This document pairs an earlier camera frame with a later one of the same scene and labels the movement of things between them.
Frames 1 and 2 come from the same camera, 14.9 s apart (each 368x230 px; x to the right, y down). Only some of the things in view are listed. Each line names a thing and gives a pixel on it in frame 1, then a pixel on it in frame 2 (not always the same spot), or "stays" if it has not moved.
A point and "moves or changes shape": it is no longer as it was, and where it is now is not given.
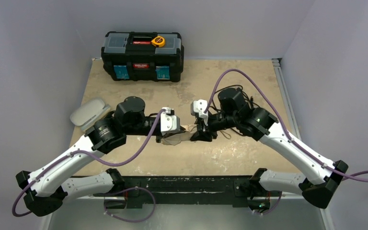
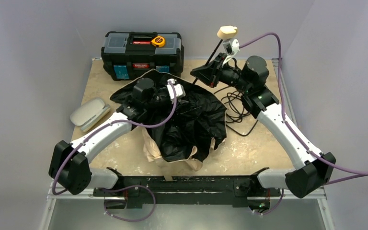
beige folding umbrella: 175,139 moves or changes shape
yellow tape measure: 158,41 stays
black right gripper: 205,129 to 215,70
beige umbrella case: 86,115 stays
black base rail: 147,192 stays
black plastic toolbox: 131,56 stays
